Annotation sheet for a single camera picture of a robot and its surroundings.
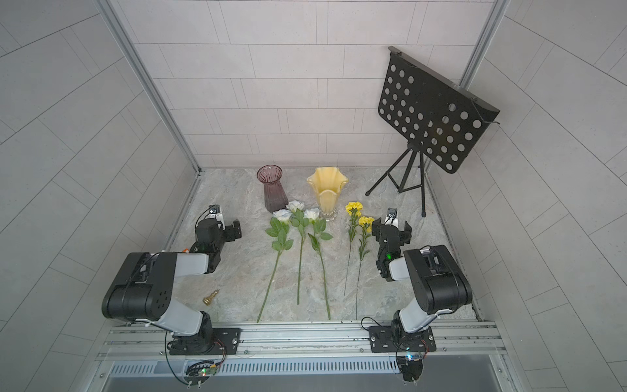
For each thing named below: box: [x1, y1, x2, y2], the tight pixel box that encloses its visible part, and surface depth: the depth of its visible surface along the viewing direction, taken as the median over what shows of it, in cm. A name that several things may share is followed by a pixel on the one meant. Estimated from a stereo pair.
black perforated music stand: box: [364, 45, 501, 219], surface depth 75 cm
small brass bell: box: [202, 289, 219, 306], surface depth 79 cm
